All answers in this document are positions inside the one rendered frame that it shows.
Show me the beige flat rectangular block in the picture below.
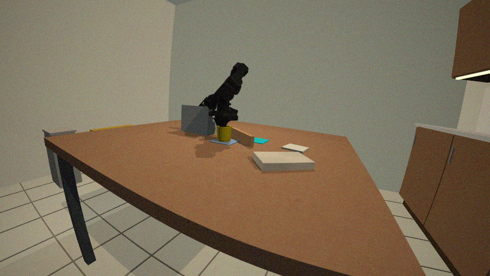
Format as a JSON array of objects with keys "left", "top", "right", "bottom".
[{"left": 253, "top": 152, "right": 315, "bottom": 171}]

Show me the beige flat rectangular slab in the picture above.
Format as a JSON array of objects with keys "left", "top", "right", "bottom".
[{"left": 281, "top": 144, "right": 309, "bottom": 153}]

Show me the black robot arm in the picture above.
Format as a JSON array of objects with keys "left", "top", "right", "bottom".
[{"left": 199, "top": 62, "right": 249, "bottom": 114}]

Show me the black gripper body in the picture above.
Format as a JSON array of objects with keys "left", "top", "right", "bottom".
[{"left": 209, "top": 100, "right": 238, "bottom": 121}]

